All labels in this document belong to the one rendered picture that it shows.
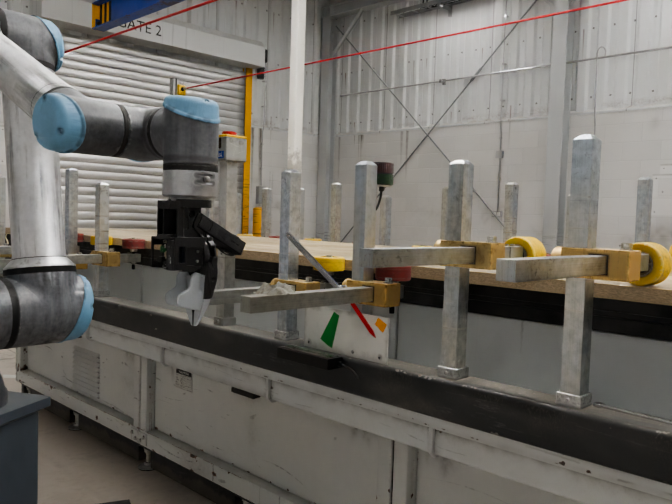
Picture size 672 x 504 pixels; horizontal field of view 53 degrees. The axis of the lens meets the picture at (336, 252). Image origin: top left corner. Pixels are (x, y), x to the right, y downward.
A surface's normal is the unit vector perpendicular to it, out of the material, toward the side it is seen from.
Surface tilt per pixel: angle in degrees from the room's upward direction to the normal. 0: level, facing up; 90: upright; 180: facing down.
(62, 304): 81
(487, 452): 90
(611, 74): 90
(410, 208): 90
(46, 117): 92
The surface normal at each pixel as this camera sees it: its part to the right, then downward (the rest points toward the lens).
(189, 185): 0.19, 0.06
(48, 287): 0.60, -0.10
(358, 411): -0.70, 0.01
